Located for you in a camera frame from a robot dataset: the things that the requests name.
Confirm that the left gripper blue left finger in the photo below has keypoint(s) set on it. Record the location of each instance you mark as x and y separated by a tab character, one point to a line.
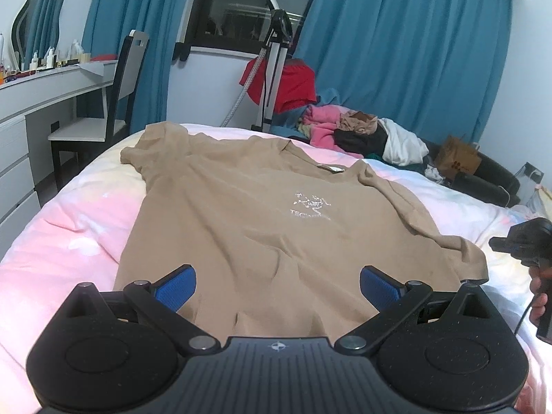
173	290

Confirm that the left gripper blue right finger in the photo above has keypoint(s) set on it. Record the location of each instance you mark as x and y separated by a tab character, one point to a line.
382	291

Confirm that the tan t-shirt with logo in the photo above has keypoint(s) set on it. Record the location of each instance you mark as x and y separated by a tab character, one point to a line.
278	239

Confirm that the person's right hand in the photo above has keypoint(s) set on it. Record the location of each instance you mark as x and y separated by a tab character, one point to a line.
539	279

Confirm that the black sofa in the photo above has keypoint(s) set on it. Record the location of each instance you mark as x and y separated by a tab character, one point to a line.
491	182

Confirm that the brown paper bag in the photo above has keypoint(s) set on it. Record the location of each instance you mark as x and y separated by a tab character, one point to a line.
457	156

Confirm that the pastel pink bed sheet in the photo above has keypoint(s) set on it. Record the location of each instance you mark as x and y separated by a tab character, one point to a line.
80	235

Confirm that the white garment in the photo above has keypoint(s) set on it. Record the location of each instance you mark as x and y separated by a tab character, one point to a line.
402	147

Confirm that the black garment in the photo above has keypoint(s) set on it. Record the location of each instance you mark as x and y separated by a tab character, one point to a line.
366	145

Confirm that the brown patterned garment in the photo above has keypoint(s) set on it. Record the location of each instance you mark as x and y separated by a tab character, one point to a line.
358	122

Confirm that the black and white chair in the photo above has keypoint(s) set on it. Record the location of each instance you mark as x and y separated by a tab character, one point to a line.
89	137

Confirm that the pink garment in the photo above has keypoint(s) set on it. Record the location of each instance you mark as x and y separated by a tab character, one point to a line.
323	121

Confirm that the blue garment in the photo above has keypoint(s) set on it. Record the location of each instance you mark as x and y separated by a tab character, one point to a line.
285	124

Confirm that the silver garment steamer stand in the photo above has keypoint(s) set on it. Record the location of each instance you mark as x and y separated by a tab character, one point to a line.
273	54

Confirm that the red garment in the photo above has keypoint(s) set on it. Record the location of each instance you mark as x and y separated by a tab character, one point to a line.
296	89

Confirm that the blue curtain right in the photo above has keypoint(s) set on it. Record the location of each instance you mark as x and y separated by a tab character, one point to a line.
432	66

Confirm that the white dressing desk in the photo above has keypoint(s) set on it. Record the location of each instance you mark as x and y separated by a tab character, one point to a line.
21	99

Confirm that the dark window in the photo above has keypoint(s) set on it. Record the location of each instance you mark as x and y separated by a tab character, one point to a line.
237	25

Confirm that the wavy mirror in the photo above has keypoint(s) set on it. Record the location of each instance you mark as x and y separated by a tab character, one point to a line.
35	29

